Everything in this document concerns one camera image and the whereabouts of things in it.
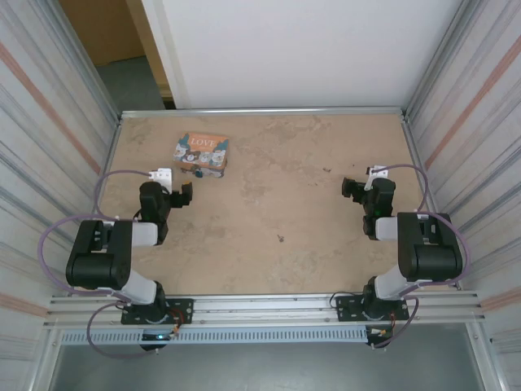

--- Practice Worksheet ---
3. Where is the bear print tin box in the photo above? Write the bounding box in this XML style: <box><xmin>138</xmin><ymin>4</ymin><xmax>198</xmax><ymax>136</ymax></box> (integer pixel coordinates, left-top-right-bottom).
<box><xmin>173</xmin><ymin>130</ymin><xmax>230</xmax><ymax>179</ymax></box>

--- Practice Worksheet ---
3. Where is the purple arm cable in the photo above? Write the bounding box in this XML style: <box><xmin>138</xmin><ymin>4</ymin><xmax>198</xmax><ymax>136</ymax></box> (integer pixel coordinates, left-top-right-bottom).
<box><xmin>37</xmin><ymin>168</ymin><xmax>164</xmax><ymax>360</ymax></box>
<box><xmin>368</xmin><ymin>162</ymin><xmax>474</xmax><ymax>350</ymax></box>

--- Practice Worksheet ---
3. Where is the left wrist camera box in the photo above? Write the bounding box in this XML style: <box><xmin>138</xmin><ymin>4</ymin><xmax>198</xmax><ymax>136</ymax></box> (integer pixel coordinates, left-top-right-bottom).
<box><xmin>147</xmin><ymin>167</ymin><xmax>174</xmax><ymax>191</ymax></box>

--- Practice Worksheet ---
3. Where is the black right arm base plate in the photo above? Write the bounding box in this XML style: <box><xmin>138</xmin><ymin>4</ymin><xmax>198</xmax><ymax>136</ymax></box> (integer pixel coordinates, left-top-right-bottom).
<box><xmin>335</xmin><ymin>293</ymin><xmax>409</xmax><ymax>323</ymax></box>

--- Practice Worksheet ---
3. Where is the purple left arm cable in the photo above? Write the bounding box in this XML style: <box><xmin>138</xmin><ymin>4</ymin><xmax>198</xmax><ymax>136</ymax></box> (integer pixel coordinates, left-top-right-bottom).
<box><xmin>37</xmin><ymin>168</ymin><xmax>164</xmax><ymax>360</ymax></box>

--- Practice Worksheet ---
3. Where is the aluminium table side bar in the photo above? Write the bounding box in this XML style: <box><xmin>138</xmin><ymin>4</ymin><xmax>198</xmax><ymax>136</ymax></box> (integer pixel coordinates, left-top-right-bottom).
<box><xmin>94</xmin><ymin>116</ymin><xmax>125</xmax><ymax>221</ymax></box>
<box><xmin>401</xmin><ymin>113</ymin><xmax>433</xmax><ymax>213</ymax></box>

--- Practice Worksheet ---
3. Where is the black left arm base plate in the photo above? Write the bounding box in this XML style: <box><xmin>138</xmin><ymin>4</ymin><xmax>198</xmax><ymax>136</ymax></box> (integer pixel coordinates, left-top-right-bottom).
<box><xmin>120</xmin><ymin>297</ymin><xmax>195</xmax><ymax>326</ymax></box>

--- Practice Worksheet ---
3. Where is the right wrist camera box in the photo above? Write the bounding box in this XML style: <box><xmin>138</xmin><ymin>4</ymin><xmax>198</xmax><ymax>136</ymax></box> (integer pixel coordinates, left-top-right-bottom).
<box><xmin>364</xmin><ymin>164</ymin><xmax>390</xmax><ymax>192</ymax></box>

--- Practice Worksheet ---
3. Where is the aluminium table end bar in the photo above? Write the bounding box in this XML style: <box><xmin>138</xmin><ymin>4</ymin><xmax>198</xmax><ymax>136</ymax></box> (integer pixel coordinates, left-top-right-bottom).
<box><xmin>119</xmin><ymin>106</ymin><xmax>408</xmax><ymax>121</ymax></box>

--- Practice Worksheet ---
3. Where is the grey slotted cable duct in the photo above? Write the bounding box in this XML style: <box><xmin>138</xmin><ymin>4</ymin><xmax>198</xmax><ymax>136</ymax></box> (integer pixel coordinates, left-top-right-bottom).
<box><xmin>59</xmin><ymin>327</ymin><xmax>370</xmax><ymax>346</ymax></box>

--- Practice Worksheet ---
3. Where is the aluminium mounting rail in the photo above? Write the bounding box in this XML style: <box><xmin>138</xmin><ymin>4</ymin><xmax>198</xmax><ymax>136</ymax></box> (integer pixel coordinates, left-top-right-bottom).
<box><xmin>42</xmin><ymin>289</ymin><xmax>488</xmax><ymax>327</ymax></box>

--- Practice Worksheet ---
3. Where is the brown board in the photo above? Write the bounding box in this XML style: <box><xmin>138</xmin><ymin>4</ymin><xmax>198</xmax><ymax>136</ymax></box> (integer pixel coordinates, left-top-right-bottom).
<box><xmin>59</xmin><ymin>0</ymin><xmax>146</xmax><ymax>66</ymax></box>

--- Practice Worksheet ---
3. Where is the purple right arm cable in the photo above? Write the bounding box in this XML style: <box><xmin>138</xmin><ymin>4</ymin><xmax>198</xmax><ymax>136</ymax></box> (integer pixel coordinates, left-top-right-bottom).
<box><xmin>368</xmin><ymin>162</ymin><xmax>474</xmax><ymax>350</ymax></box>

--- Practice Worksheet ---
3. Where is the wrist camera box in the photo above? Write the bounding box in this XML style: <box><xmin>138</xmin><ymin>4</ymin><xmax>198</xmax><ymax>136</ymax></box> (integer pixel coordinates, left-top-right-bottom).
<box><xmin>147</xmin><ymin>167</ymin><xmax>174</xmax><ymax>191</ymax></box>
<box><xmin>364</xmin><ymin>164</ymin><xmax>390</xmax><ymax>192</ymax></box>

